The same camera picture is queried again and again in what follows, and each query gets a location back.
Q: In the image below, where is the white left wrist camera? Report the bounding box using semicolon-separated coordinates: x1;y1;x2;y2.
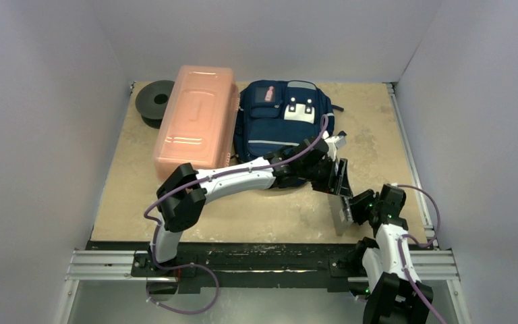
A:
322;131;347;160

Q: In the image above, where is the pink pen toy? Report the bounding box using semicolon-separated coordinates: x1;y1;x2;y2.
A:
264;86;275;102

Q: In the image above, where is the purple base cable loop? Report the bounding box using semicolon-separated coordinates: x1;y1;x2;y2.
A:
146;261;221;315

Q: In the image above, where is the black filament spool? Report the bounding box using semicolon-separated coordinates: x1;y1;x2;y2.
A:
135;80;175;129

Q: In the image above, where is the dark book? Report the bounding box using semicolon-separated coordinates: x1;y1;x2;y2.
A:
328;195;354;236

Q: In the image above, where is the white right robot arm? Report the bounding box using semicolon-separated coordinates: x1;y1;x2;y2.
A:
343;184;433;323

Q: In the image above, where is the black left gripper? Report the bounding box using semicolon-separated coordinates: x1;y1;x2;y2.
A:
298;156;351;198

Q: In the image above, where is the navy blue student backpack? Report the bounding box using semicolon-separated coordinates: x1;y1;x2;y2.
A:
233;80;336;163

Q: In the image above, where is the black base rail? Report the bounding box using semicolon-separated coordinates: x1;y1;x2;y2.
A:
87;242;366;294

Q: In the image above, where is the pink translucent storage box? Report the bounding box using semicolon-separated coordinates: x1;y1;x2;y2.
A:
152;65;239;181

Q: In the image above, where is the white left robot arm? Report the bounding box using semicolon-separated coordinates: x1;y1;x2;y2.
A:
148;135;353;276

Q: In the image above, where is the aluminium frame rail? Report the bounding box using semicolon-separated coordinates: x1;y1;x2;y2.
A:
65;250;176;283

